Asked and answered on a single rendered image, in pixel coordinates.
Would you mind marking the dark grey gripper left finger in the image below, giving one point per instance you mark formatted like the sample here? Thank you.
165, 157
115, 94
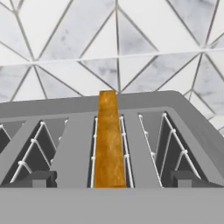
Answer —
40, 179

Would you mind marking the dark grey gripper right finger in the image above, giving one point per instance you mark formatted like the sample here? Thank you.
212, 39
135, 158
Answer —
185, 179

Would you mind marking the brown bread slice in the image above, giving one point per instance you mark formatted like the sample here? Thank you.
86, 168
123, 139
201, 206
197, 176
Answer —
109, 140

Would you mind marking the grey toaster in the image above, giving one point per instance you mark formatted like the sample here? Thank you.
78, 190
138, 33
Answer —
151, 105

